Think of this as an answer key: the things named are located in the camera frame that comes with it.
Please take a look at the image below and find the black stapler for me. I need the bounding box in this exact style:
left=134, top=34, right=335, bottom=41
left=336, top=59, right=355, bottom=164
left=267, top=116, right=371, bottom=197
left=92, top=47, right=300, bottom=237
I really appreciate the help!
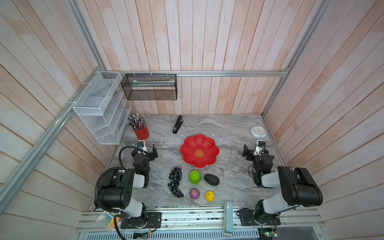
left=173, top=115, right=184, bottom=134

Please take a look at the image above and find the purple wrinkled fake fruit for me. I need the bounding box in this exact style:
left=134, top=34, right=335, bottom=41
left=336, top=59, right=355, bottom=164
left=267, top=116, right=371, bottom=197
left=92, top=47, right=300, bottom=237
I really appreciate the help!
left=190, top=188, right=201, bottom=200

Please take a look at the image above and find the grey-blue handle bar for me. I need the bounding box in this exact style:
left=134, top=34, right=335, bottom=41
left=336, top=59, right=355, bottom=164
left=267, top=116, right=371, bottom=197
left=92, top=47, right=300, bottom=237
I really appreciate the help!
left=223, top=201, right=234, bottom=237

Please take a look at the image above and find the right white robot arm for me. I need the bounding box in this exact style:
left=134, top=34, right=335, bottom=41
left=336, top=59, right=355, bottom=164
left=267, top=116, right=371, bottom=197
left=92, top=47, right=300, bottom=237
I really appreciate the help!
left=242, top=141, right=324, bottom=225

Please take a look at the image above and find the black fake grape bunch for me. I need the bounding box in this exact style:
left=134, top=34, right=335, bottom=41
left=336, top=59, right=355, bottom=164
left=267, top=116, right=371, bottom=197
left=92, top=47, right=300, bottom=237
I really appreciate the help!
left=168, top=167, right=184, bottom=198

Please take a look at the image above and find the red pencil cup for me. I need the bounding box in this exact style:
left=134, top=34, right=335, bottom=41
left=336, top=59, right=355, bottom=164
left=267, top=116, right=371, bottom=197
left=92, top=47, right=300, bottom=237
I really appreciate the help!
left=134, top=126, right=150, bottom=141

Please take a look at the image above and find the green bumpy fake fruit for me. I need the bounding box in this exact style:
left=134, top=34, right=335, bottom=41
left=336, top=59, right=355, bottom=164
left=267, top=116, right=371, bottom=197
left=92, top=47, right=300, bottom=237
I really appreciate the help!
left=190, top=170, right=201, bottom=184

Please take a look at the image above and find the bundle of pencils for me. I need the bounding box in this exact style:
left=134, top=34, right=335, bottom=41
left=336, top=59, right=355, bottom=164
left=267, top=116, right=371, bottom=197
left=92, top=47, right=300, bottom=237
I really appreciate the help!
left=127, top=113, right=147, bottom=131

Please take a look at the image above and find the black mesh wall basket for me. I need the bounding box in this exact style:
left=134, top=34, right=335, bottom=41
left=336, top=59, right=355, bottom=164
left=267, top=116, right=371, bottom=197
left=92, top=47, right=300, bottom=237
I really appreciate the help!
left=121, top=73, right=178, bottom=101

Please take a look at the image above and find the white round clock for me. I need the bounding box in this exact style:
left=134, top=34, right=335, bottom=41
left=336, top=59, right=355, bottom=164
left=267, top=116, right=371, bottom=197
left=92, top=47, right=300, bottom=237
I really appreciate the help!
left=251, top=126, right=267, bottom=139

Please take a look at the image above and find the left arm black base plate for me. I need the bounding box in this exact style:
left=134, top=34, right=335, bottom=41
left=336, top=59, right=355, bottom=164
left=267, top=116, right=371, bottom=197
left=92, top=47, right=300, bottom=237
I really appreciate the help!
left=121, top=212, right=162, bottom=230

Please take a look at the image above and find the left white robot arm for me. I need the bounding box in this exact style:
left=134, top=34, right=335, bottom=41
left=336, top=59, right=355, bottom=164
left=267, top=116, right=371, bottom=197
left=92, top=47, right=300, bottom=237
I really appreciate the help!
left=94, top=141, right=158, bottom=228

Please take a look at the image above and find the yellow fake lemon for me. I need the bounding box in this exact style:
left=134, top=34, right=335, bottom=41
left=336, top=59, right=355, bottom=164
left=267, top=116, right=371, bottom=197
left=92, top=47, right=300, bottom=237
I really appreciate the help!
left=205, top=191, right=215, bottom=202

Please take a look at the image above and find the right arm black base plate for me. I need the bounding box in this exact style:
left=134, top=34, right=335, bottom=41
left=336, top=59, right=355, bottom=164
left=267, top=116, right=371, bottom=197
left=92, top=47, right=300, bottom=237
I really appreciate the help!
left=236, top=208, right=281, bottom=226

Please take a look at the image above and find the white mesh wall organizer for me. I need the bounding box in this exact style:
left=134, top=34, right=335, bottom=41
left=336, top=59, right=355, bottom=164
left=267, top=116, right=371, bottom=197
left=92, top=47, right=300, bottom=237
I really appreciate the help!
left=73, top=71, right=132, bottom=145

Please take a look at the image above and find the dark fake avocado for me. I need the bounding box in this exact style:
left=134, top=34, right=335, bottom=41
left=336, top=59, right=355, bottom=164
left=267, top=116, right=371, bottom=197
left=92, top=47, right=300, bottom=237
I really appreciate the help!
left=204, top=174, right=220, bottom=186

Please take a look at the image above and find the red flower-shaped fruit bowl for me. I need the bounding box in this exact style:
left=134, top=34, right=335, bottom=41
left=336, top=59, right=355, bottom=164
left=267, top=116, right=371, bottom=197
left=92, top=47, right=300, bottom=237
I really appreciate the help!
left=180, top=134, right=220, bottom=168

